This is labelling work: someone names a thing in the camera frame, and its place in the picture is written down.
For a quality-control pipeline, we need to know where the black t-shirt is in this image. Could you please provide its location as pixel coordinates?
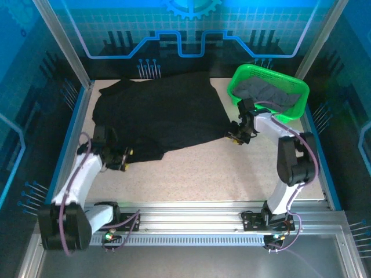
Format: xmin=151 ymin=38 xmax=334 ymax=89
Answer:
xmin=92 ymin=72 xmax=232 ymax=166

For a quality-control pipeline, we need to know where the grey t-shirt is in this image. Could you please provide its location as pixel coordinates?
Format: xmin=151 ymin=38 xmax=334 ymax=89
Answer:
xmin=232 ymin=75 xmax=302 ymax=112

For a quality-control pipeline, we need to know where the blue table edge trim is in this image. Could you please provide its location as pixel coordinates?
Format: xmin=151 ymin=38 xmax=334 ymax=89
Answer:
xmin=45 ymin=85 xmax=88 ymax=205
xmin=304 ymin=109 xmax=343 ymax=211

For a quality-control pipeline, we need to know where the green plastic basket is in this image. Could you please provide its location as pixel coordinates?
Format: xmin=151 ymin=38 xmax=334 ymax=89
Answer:
xmin=227 ymin=63 xmax=310 ymax=124

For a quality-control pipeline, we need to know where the small LED circuit board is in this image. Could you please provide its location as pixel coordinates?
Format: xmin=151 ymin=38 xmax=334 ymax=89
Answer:
xmin=101 ymin=230 xmax=122 ymax=244
xmin=263 ymin=233 xmax=286 ymax=244

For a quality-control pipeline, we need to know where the slotted aluminium strip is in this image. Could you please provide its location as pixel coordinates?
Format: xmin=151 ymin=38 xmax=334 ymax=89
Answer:
xmin=89 ymin=235 xmax=266 ymax=247

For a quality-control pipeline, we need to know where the grey metal front panel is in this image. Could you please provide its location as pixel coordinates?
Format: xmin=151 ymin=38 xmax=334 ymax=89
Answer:
xmin=37 ymin=246 xmax=348 ymax=278

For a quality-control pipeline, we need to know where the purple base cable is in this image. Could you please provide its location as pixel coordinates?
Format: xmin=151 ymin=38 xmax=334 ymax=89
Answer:
xmin=266 ymin=213 xmax=304 ymax=253
xmin=101 ymin=207 xmax=142 ymax=253

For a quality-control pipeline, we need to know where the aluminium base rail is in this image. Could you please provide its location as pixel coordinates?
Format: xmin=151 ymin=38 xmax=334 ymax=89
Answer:
xmin=83 ymin=201 xmax=345 ymax=247

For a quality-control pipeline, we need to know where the aluminium frame post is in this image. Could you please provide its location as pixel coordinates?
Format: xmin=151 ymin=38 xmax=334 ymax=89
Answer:
xmin=31 ymin=0 xmax=95 ymax=89
xmin=293 ymin=0 xmax=350 ymax=86

